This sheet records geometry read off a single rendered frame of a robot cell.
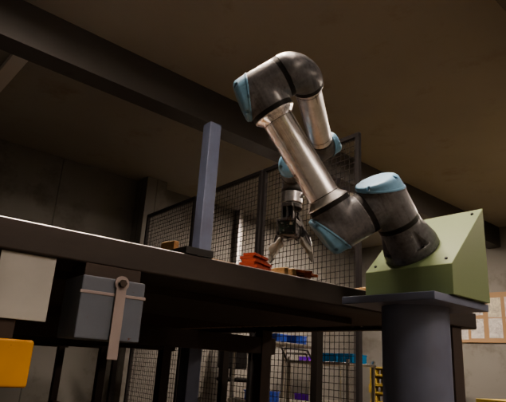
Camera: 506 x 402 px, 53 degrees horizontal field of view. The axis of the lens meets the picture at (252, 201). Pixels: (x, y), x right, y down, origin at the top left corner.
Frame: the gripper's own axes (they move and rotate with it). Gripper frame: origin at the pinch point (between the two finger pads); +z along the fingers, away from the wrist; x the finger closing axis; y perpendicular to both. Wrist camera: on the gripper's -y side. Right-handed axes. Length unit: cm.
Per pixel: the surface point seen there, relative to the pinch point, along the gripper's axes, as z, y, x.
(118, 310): 25, 77, -10
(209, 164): -104, -145, -113
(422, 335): 24, 28, 43
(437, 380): 34, 26, 46
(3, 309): 26, 93, -23
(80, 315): 26, 83, -14
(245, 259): -16, -67, -46
